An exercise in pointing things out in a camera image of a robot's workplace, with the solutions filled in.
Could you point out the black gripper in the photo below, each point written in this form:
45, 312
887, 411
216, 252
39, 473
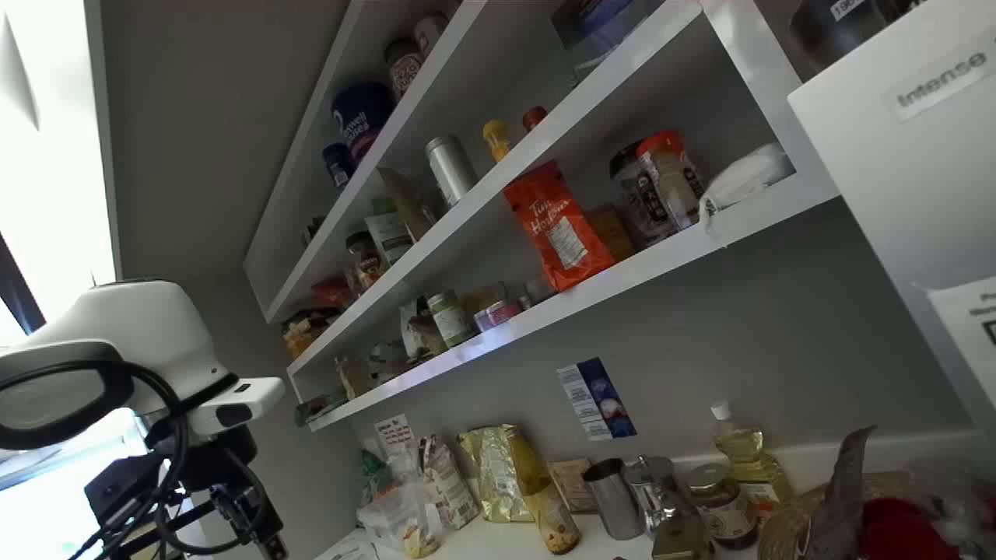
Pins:
245, 488

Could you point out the orange packet with white label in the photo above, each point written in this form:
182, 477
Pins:
549, 228

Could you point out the green packet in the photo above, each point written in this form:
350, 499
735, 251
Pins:
372, 472

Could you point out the small tan packet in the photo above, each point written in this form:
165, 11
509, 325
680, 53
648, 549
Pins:
353, 375

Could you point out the white packet with red print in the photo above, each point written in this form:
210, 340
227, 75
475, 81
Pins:
394, 438

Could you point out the white plastic packet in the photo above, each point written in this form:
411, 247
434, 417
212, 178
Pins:
399, 525

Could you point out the printed white packet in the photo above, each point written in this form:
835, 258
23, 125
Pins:
450, 482

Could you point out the small red packet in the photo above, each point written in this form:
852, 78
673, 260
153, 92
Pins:
331, 294

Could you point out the brown paper packet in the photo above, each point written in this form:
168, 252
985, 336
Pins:
567, 484

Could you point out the yellow packet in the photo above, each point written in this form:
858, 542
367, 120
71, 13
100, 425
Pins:
611, 232

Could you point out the small amber jar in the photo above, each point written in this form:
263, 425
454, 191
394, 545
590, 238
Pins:
299, 332

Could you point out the white bag with black print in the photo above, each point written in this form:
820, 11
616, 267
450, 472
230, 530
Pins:
418, 332

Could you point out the gold foil bag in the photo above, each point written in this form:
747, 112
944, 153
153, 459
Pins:
499, 472

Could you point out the small brown jar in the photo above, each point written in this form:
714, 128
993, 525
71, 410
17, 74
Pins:
362, 260

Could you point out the green jar with white label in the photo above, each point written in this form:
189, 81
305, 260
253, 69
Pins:
454, 316

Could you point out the labelled jar with green lid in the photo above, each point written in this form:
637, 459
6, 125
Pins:
389, 238

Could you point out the small pink tin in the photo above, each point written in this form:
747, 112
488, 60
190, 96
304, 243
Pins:
499, 312

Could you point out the amber glass bottle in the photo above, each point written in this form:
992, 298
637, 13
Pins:
556, 518

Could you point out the tan box with label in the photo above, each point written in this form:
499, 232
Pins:
403, 196

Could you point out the small dark blue container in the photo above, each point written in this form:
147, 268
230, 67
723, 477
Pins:
338, 162

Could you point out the steel jug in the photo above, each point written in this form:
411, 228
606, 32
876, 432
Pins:
611, 499

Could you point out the silver cylindrical can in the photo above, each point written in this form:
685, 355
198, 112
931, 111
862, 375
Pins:
450, 168

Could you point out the blue round canister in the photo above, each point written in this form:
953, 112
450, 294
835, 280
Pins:
362, 112

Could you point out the silver foil pack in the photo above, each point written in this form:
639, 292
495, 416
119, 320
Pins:
656, 488

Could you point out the yellow cap bottle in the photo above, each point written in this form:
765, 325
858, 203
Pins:
495, 139

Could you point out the brown lid jar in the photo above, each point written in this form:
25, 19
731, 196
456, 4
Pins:
428, 28
403, 65

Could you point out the red cap bottle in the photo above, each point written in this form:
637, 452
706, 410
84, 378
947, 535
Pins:
534, 116

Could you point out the brown jar with label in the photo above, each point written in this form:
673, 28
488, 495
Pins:
726, 508

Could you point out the dark jar black label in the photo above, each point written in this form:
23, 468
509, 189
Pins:
637, 203

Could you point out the yellow oil bottle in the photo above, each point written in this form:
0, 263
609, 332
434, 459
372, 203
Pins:
743, 447

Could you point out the red lid jar white label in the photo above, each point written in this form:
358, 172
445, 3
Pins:
673, 177

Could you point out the blue box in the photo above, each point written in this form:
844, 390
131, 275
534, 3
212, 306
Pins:
597, 19

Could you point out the white crumpled bag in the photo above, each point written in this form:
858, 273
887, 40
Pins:
747, 172

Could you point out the grey brown paper bag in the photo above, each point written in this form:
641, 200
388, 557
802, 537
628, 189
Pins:
837, 499

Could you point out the white appliance with Intense label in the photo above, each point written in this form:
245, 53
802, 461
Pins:
905, 177

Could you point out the white paper sign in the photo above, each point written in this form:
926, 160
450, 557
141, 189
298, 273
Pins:
969, 327

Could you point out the dark glass container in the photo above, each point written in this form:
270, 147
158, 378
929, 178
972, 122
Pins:
830, 27

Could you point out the white wall shelf unit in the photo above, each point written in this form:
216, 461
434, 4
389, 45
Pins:
624, 277

